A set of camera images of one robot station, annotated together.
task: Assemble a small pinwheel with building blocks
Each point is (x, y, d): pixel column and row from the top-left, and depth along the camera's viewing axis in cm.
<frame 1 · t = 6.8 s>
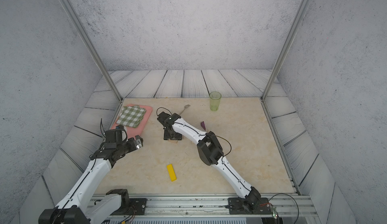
left hand: (137, 141, 84), fingers open
right hand: (170, 139, 97), fingers open
green translucent plastic cup: (214, 100, 112), point 8 cm above the table
green checked cloth: (131, 116, 111), point 2 cm above the table
metal spoon: (185, 107, 118), on the table
yellow long block left: (172, 172, 86), on the table

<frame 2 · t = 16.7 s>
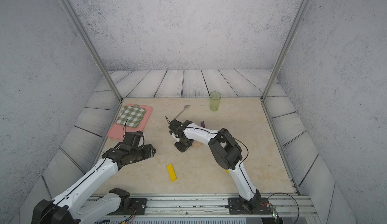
left hand: (154, 151, 82), fingers open
right hand: (184, 148, 93), fingers closed
the named things where they were.

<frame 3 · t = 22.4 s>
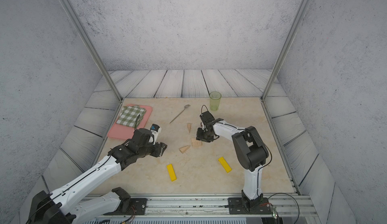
left hand: (164, 145, 80), fingers open
right hand: (198, 138, 95), fingers open
wooden triangle block lower left: (183, 149, 93), point 2 cm above the table
the other named things where they were.

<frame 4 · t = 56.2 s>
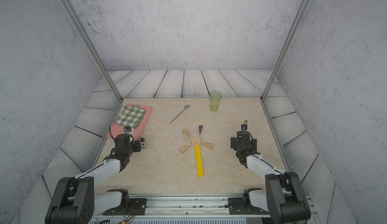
left hand: (137, 138, 91), fingers open
right hand: (244, 138, 90), fingers open
purple triangular block: (200, 127, 103), point 2 cm above the table
yellow long block right: (198, 153, 93), on the table
wooden triangle block right: (208, 145, 95), point 2 cm above the table
